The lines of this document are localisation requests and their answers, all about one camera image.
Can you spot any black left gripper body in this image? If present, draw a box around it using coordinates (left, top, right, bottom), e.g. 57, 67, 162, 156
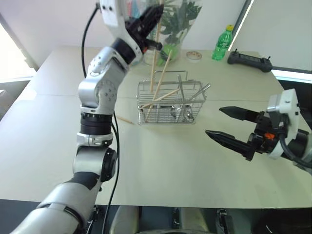
125, 19, 163, 53

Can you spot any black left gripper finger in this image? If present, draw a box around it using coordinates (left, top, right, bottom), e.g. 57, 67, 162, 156
143, 13, 163, 38
133, 4, 165, 25

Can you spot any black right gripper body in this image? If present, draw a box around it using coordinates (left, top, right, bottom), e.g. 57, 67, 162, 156
244, 111, 286, 162

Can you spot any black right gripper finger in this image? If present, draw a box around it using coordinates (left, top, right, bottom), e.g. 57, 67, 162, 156
218, 105, 265, 122
205, 129, 250, 157

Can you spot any wooden chopstick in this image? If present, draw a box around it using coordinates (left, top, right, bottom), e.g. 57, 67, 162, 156
116, 116, 135, 125
150, 0, 163, 93
141, 89, 180, 109
145, 51, 173, 122

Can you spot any metal spoon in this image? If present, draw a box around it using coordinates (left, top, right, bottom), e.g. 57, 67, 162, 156
170, 74, 185, 120
184, 83, 211, 121

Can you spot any green plant in clear vase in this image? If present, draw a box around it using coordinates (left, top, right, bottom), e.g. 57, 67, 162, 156
143, 0, 203, 67

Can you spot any white tape roll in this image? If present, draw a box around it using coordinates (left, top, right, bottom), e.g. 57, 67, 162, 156
186, 50, 203, 63

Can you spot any black remote controller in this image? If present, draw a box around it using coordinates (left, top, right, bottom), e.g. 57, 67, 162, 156
227, 48, 274, 73

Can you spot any green plastic bottle yellow cap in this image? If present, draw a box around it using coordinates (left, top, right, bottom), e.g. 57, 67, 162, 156
211, 24, 235, 61

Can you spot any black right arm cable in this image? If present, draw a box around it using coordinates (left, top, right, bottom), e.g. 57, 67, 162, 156
278, 131, 312, 175

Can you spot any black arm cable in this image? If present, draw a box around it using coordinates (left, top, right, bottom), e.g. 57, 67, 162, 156
278, 131, 312, 175
81, 3, 120, 234

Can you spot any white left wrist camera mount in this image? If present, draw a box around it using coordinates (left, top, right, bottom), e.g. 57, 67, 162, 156
99, 0, 143, 58

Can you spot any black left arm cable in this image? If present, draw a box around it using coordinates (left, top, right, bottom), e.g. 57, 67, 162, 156
81, 3, 120, 234

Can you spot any silver wire basket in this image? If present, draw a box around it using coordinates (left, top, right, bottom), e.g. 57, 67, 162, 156
136, 70, 208, 126

